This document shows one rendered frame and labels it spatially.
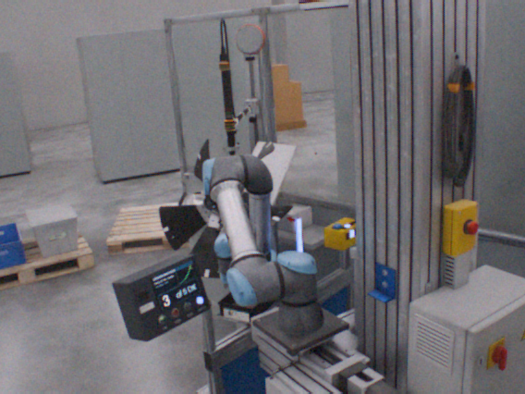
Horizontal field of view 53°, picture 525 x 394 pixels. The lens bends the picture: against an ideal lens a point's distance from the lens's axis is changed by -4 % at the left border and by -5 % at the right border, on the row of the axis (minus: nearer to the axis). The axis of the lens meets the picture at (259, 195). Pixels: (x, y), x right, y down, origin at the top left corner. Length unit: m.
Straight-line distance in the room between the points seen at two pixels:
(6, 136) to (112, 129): 2.18
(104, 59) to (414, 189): 6.58
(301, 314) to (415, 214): 0.49
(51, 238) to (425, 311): 4.07
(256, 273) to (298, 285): 0.13
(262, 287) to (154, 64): 6.37
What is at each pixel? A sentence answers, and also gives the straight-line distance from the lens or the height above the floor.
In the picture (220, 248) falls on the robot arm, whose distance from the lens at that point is 1.99.
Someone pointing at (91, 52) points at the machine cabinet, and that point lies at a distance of 7.67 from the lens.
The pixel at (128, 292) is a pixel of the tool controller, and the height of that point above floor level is 1.22.
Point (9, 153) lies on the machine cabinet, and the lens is 9.36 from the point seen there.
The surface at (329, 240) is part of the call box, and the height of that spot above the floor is 1.02.
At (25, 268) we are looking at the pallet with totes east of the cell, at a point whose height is 0.14.
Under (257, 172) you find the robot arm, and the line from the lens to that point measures 1.84.
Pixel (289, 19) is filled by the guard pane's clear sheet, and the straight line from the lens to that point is 2.99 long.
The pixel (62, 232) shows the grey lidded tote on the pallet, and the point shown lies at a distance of 5.08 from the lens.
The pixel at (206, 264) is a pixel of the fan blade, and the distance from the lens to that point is 2.38.
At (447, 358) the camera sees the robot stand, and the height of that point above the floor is 1.13.
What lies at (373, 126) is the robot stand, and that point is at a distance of 1.48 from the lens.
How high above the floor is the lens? 1.93
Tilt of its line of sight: 17 degrees down
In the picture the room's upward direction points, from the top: 5 degrees counter-clockwise
